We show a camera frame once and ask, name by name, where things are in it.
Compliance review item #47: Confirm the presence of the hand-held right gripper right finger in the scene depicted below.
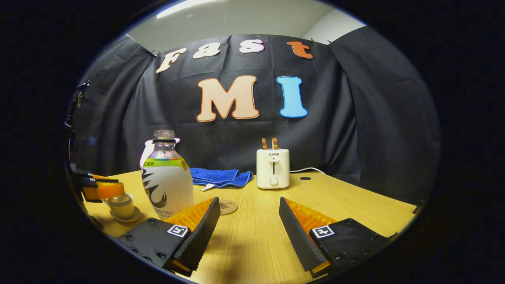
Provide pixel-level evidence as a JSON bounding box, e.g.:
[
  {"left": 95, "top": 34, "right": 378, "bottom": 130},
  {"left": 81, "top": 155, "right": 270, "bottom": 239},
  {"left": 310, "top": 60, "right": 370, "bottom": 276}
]
[{"left": 279, "top": 197, "right": 399, "bottom": 278}]

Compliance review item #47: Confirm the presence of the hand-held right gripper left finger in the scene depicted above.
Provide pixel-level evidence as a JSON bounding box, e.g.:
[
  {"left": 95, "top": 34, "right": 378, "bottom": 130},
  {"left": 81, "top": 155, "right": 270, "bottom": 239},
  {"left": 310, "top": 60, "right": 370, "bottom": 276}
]
[{"left": 117, "top": 197, "right": 221, "bottom": 277}]

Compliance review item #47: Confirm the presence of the beige teacup lid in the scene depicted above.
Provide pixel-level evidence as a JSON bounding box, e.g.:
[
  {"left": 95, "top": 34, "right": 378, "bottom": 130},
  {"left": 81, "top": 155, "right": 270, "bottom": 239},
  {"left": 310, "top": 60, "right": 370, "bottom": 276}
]
[{"left": 103, "top": 193, "right": 133, "bottom": 208}]

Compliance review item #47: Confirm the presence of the white teacup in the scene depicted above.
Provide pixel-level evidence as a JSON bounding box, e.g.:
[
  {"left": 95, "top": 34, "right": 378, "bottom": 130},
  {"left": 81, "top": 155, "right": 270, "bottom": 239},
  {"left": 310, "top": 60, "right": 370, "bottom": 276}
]
[{"left": 112, "top": 203, "right": 136, "bottom": 219}]

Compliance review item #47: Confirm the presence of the round brown coaster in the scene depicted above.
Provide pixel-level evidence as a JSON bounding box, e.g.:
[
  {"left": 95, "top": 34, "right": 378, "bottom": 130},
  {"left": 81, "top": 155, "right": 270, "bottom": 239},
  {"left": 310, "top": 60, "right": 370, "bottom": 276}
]
[{"left": 218, "top": 200, "right": 239, "bottom": 216}]

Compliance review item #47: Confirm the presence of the clear water bottle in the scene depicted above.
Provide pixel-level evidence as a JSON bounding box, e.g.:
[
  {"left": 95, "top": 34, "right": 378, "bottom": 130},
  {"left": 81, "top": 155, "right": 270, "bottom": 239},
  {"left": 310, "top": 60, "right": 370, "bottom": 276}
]
[{"left": 141, "top": 130, "right": 195, "bottom": 220}]

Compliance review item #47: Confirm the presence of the white saucer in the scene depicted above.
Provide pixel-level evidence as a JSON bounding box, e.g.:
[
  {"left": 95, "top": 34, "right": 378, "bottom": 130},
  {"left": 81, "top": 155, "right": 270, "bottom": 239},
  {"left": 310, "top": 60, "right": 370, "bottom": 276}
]
[{"left": 109, "top": 207, "right": 142, "bottom": 223}]

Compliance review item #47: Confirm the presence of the blue folded towel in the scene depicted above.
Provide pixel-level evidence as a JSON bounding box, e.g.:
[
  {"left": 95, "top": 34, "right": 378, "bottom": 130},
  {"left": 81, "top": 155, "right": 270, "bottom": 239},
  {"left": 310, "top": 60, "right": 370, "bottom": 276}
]
[{"left": 190, "top": 168, "right": 254, "bottom": 192}]

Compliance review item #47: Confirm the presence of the cream toaster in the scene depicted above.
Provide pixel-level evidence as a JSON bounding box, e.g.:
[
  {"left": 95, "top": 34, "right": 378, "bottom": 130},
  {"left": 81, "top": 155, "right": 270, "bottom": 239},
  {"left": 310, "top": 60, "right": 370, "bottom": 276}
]
[{"left": 256, "top": 148, "right": 290, "bottom": 190}]

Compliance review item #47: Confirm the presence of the black backdrop cloth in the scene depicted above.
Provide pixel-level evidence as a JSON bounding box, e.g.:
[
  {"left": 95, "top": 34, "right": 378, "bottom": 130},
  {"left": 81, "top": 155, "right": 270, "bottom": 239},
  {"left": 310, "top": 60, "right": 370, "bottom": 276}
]
[{"left": 65, "top": 26, "right": 441, "bottom": 206}]

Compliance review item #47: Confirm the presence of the white toaster cable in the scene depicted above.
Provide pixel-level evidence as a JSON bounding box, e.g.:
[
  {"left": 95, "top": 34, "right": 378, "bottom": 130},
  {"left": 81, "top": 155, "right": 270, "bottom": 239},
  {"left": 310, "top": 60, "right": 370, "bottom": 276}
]
[{"left": 289, "top": 167, "right": 327, "bottom": 175}]

